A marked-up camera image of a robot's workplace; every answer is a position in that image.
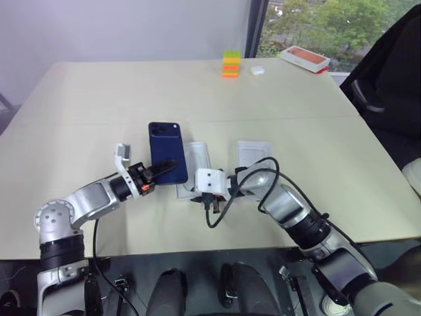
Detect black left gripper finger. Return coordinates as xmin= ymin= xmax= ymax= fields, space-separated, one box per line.
xmin=149 ymin=159 xmax=180 ymax=180

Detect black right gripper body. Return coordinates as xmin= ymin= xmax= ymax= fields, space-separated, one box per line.
xmin=189 ymin=192 xmax=228 ymax=215

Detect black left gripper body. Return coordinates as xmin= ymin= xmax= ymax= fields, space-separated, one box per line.
xmin=128 ymin=161 xmax=157 ymax=196

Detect dark blue smartphone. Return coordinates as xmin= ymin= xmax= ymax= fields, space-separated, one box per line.
xmin=147 ymin=121 xmax=189 ymax=186

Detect white moulded tray insert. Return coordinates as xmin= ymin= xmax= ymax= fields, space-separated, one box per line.
xmin=187 ymin=142 xmax=212 ymax=172

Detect orange and white box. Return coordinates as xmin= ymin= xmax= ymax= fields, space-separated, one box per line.
xmin=280 ymin=45 xmax=331 ymax=74

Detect dark rounded shape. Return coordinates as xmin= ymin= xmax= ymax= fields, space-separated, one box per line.
xmin=219 ymin=261 xmax=281 ymax=316
xmin=149 ymin=267 xmax=189 ymax=316

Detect green orange toy block stack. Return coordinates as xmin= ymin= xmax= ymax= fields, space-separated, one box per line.
xmin=220 ymin=49 xmax=242 ymax=80

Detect black office chair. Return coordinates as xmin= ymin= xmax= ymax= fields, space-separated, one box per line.
xmin=339 ymin=5 xmax=421 ymax=201

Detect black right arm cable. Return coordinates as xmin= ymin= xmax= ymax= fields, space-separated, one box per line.
xmin=204 ymin=157 xmax=330 ymax=230

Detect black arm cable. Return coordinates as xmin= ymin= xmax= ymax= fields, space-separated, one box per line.
xmin=91 ymin=218 xmax=139 ymax=316
xmin=204 ymin=157 xmax=330 ymax=230

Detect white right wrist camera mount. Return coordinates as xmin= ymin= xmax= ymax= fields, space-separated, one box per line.
xmin=193 ymin=168 xmax=232 ymax=202

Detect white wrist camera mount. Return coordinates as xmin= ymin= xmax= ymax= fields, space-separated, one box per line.
xmin=193 ymin=168 xmax=232 ymax=202
xmin=112 ymin=142 xmax=146 ymax=200

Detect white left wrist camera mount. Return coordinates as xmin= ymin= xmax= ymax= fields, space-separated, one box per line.
xmin=112 ymin=142 xmax=146 ymax=200

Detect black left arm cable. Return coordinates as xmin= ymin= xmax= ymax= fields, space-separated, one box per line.
xmin=91 ymin=218 xmax=139 ymax=316

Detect dark window frame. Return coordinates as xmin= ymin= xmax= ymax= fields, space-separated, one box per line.
xmin=244 ymin=0 xmax=270 ymax=60

